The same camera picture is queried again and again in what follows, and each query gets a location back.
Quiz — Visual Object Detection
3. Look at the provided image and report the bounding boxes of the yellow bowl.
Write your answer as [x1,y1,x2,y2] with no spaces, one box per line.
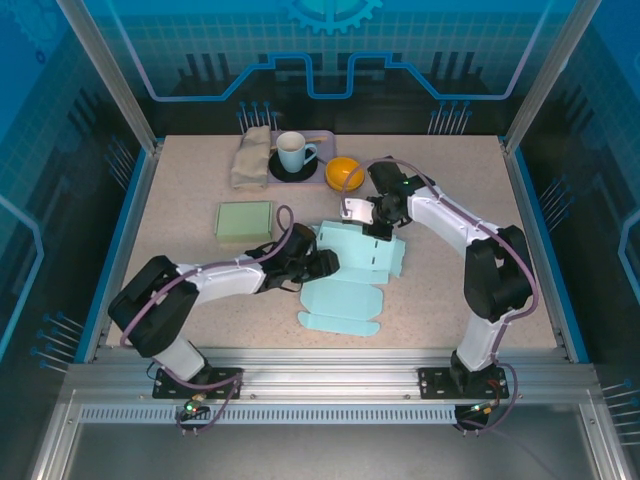
[324,156,369,192]

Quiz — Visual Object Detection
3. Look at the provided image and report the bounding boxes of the green paper box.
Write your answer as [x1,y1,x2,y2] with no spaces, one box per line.
[214,200,275,247]

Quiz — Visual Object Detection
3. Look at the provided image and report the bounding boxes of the light blue mug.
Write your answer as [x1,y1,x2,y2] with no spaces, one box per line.
[276,131,320,173]

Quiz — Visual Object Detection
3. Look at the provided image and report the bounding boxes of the slotted cable duct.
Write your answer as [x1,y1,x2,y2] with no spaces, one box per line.
[79,404,461,426]

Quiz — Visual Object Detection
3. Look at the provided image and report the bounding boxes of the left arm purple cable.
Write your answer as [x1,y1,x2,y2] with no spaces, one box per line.
[121,204,294,436]

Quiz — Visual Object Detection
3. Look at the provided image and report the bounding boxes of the light blue paper box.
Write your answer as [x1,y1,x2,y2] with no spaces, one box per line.
[298,219,407,337]

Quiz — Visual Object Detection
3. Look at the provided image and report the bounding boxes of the black round coaster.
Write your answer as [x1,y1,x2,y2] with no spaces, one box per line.
[268,149,320,183]

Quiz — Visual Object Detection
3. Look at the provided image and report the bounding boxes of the small green-lit connector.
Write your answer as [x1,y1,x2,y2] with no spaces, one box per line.
[467,399,504,419]
[182,394,211,416]

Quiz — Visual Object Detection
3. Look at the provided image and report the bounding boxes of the wooden stick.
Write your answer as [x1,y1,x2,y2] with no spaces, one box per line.
[269,133,327,151]

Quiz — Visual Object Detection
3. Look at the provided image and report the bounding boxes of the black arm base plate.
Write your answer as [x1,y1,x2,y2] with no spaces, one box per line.
[152,366,247,401]
[417,366,521,401]

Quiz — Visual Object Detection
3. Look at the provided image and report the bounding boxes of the aluminium front rail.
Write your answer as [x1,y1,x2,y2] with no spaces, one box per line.
[64,347,601,401]

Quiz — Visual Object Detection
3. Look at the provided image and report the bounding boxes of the beige folded cloth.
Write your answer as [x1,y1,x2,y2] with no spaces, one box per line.
[229,125,273,191]

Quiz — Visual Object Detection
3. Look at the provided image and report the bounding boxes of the lilac tray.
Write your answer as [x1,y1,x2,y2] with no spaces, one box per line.
[267,129,335,186]

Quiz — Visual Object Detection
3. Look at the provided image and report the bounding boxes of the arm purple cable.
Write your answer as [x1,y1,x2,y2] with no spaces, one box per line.
[121,204,294,436]
[339,158,541,436]

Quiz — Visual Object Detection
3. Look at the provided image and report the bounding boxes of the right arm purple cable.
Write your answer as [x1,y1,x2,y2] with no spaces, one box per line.
[339,158,541,436]

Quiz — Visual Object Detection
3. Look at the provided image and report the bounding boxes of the aluminium frame post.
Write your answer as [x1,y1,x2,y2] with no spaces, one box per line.
[503,0,604,154]
[54,0,162,154]

